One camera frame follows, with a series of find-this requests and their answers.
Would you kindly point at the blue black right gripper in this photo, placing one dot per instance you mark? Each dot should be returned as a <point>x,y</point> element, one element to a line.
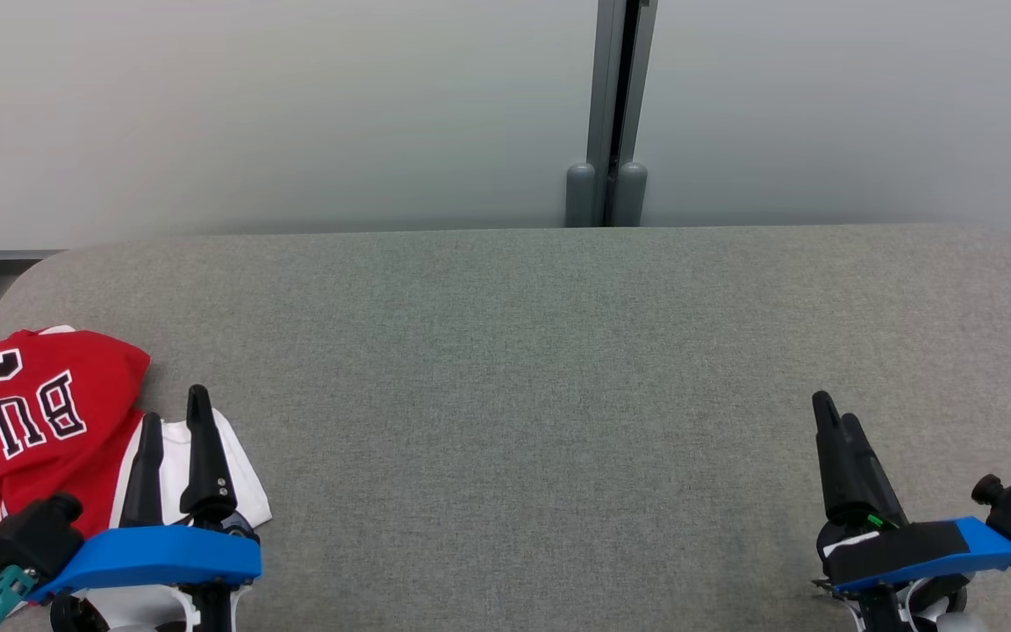
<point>918,549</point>

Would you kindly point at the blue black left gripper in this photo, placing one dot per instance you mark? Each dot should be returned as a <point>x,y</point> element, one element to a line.
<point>154,557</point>

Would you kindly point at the red Bulls jersey white sleeves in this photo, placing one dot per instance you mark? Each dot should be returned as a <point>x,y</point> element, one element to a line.
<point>40,412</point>

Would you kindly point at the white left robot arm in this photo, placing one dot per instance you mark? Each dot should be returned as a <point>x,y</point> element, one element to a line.
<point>137,612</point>

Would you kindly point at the teal left camera connector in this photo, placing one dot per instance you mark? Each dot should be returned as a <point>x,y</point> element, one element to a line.
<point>1,597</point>

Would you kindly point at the grey partition joint post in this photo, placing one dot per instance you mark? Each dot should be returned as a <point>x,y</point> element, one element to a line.
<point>602,88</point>

